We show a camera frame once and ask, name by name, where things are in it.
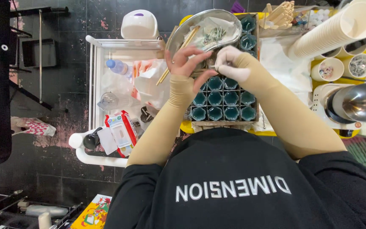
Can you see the yellow colourful printed box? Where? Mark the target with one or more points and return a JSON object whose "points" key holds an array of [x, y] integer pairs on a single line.
{"points": [[92, 213]]}

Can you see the white electric hot plate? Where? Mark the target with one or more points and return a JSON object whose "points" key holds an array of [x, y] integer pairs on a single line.
{"points": [[319, 98]]}

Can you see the heap of metal wick tabs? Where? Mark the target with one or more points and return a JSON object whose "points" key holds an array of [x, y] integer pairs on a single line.
{"points": [[214, 34]]}

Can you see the purple plastic piece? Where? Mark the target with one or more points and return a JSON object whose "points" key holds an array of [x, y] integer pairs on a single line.
{"points": [[237, 7]]}

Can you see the white and orange plastic bag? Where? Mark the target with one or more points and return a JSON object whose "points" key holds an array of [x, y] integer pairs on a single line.
{"points": [[149, 84]]}

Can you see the white plastic trolley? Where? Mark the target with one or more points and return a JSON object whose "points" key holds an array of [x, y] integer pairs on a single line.
{"points": [[95, 82]]}

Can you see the group of teal candle cups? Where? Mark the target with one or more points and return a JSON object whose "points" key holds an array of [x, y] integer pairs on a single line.
{"points": [[230, 98]]}

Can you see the wooden chopstick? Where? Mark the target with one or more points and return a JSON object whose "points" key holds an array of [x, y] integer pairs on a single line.
{"points": [[189, 37], [193, 35]]}

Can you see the steel kidney dish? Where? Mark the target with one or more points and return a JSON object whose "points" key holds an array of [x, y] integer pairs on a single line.
{"points": [[183, 33]]}

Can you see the white bag with pink print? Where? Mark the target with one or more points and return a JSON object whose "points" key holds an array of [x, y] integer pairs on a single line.
{"points": [[33, 126]]}

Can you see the white paper sheet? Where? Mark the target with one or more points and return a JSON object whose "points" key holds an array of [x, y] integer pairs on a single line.
{"points": [[281, 63]]}

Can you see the white nail lamp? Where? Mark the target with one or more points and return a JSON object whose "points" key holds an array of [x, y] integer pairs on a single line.
{"points": [[139, 24]]}

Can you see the person's right hand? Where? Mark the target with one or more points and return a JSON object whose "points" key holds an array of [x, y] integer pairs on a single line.
{"points": [[229, 63]]}

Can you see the small metal wick tab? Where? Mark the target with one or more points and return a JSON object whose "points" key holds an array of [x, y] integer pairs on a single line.
{"points": [[214, 67]]}

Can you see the black round bottle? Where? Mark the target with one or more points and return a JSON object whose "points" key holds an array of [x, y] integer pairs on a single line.
{"points": [[91, 140]]}

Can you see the paper cup with metal tabs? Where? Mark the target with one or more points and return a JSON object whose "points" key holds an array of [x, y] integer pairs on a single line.
{"points": [[359, 66]]}

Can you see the paper cup with beads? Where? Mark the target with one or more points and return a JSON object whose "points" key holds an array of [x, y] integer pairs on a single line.
{"points": [[326, 70]]}

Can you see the steel melting pot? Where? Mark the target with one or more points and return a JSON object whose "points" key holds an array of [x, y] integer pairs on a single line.
{"points": [[361, 101]]}

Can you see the clear plastic bottle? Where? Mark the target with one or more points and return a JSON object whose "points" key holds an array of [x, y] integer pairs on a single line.
{"points": [[113, 101]]}

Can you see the stack of cream paper cups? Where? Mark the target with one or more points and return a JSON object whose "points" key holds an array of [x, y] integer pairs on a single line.
{"points": [[326, 35]]}

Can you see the person's left hand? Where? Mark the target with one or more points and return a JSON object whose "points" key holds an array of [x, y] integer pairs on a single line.
{"points": [[184, 65]]}

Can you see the cream paper cup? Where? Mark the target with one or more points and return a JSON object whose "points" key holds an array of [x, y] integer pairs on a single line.
{"points": [[329, 54], [356, 47]]}

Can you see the red and white wipes packet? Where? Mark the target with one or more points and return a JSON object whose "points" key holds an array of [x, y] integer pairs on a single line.
{"points": [[122, 132]]}

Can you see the person's right fingers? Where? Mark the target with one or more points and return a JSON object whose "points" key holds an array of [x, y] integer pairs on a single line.
{"points": [[226, 59]]}

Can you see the clear bottle with blue cap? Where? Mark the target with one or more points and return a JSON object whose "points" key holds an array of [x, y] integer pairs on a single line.
{"points": [[118, 67]]}

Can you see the clear box of white balls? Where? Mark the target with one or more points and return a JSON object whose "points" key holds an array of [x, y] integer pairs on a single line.
{"points": [[316, 17]]}

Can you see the white tissue paper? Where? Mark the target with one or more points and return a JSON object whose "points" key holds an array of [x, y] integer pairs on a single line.
{"points": [[226, 27]]}

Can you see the green striped mat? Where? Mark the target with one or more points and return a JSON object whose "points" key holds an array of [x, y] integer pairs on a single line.
{"points": [[362, 152]]}

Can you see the white bottle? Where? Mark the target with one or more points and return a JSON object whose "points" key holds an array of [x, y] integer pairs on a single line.
{"points": [[44, 221]]}

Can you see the black shirt with white print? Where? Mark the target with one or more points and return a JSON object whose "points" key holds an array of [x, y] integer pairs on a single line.
{"points": [[233, 184]]}

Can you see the pile of wooden sticks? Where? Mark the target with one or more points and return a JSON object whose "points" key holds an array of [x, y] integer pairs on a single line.
{"points": [[280, 16]]}

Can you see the black metal stool frame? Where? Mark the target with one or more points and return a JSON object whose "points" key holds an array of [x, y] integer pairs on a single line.
{"points": [[40, 54]]}

